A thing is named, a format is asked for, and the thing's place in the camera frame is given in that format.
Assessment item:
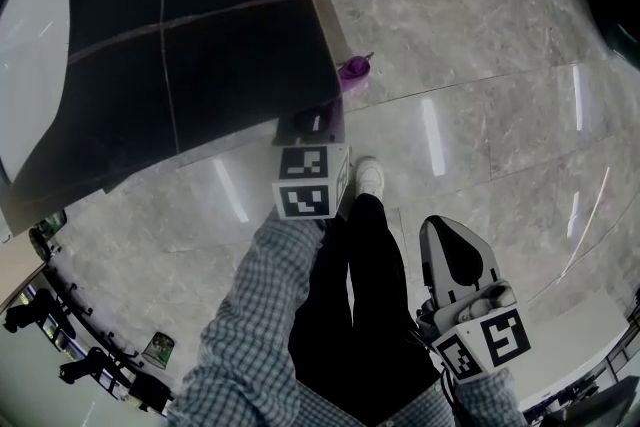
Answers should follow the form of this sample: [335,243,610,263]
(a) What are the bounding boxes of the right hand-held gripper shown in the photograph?
[416,214,532,384]

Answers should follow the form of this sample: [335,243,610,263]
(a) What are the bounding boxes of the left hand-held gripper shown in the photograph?
[271,104,352,221]

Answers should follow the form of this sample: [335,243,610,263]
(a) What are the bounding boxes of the purple cloth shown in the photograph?
[322,52,375,141]

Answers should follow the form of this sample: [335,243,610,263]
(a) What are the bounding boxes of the dark sink cabinet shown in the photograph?
[0,0,351,236]

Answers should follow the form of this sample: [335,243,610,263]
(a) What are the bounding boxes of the person's left forearm checked sleeve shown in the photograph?
[167,213,329,427]

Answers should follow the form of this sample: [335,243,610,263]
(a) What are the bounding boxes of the person's right forearm checked sleeve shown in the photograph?
[439,367,527,427]

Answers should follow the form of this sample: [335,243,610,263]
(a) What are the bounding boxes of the person's right hand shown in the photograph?
[460,281,518,320]

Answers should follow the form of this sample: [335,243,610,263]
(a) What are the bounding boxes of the person's white shoe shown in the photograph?
[352,156,386,205]

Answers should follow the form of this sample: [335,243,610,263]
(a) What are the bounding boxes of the person's black trouser legs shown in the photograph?
[288,192,444,399]

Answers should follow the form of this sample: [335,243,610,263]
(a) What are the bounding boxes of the white desk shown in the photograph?
[518,288,632,412]

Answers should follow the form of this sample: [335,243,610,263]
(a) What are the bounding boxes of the green printed bucket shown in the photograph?
[141,331,178,369]

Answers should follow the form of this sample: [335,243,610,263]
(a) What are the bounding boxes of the black box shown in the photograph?
[127,371,175,415]

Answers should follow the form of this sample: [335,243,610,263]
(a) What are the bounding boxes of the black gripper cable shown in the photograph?
[437,362,464,419]

